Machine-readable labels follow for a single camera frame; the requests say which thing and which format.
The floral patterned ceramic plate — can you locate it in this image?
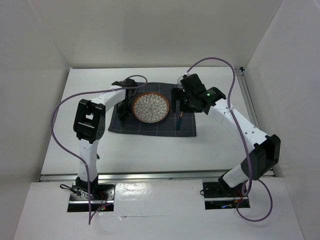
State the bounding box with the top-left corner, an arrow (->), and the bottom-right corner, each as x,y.
132,92 -> 170,124

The clear drinking glass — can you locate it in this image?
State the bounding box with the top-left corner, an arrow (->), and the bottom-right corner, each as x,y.
177,75 -> 187,88

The gold fork green handle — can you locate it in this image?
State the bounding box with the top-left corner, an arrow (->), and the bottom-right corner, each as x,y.
119,115 -> 126,127

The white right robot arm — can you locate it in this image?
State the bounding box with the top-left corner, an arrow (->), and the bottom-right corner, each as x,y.
171,73 -> 281,196

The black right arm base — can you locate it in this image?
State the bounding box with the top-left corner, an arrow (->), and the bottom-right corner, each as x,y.
199,182 -> 243,199

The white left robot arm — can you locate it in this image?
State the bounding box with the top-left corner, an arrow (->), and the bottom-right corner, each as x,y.
73,78 -> 138,200

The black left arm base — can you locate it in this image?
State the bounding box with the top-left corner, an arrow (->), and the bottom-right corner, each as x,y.
59,183 -> 116,204

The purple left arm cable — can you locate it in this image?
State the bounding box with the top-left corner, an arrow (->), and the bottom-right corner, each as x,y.
51,74 -> 148,226

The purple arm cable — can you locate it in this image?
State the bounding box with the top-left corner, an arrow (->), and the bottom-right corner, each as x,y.
186,57 -> 273,223
51,74 -> 148,226

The aluminium front table rail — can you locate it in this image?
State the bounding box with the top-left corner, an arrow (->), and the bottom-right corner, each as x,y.
39,168 -> 276,182

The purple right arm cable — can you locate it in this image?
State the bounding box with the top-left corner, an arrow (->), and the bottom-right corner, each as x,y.
186,57 -> 273,223

